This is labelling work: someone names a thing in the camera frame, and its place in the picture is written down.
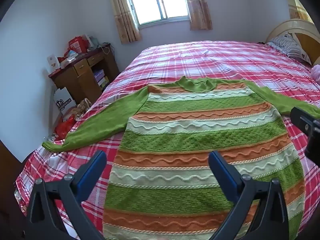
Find cream curved headboard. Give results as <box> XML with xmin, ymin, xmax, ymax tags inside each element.
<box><xmin>265</xmin><ymin>19</ymin><xmax>320</xmax><ymax>67</ymax></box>

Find red plaid bed sheet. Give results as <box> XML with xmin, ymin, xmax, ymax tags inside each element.
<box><xmin>15</xmin><ymin>40</ymin><xmax>320</xmax><ymax>240</ymax></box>

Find pink cloth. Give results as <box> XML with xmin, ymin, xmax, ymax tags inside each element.
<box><xmin>311</xmin><ymin>64</ymin><xmax>320</xmax><ymax>85</ymax></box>

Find white paper bag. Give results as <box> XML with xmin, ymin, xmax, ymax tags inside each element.
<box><xmin>53</xmin><ymin>87</ymin><xmax>77</xmax><ymax>117</ymax></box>

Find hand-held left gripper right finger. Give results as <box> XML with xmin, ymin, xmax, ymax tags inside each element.
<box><xmin>208</xmin><ymin>151</ymin><xmax>297</xmax><ymax>240</ymax></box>

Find green orange striped knit sweater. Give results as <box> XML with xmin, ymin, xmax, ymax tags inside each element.
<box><xmin>42</xmin><ymin>76</ymin><xmax>320</xmax><ymax>240</ymax></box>

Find sliding glass window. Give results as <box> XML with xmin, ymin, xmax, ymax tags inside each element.
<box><xmin>124</xmin><ymin>0</ymin><xmax>189</xmax><ymax>26</ymax></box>

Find brown wooden desk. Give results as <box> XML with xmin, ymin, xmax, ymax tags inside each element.
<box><xmin>48</xmin><ymin>44</ymin><xmax>120</xmax><ymax>104</ymax></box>

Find brown wooden door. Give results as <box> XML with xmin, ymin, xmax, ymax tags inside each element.
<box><xmin>0</xmin><ymin>140</ymin><xmax>24</xmax><ymax>230</ymax></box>

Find beige patterned curtain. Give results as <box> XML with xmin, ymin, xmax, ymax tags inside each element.
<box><xmin>109</xmin><ymin>0</ymin><xmax>142</xmax><ymax>45</ymax></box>
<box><xmin>181</xmin><ymin>0</ymin><xmax>213</xmax><ymax>31</ymax></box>

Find woven basket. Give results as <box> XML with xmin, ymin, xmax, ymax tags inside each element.
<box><xmin>74</xmin><ymin>98</ymin><xmax>92</xmax><ymax>119</ymax></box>

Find red plastic bag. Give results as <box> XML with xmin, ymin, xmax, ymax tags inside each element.
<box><xmin>54</xmin><ymin>116</ymin><xmax>77</xmax><ymax>142</ymax></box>

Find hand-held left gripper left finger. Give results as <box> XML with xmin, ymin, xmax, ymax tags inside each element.
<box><xmin>24</xmin><ymin>150</ymin><xmax>108</xmax><ymax>240</ymax></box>

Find striped pillow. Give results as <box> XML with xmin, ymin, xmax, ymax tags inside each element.
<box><xmin>267</xmin><ymin>32</ymin><xmax>312</xmax><ymax>65</ymax></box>

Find white printed carton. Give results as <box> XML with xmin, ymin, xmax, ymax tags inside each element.
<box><xmin>47</xmin><ymin>55</ymin><xmax>61</xmax><ymax>72</ymax></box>

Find red gift box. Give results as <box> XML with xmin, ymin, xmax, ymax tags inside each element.
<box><xmin>67</xmin><ymin>36</ymin><xmax>88</xmax><ymax>54</ymax></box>

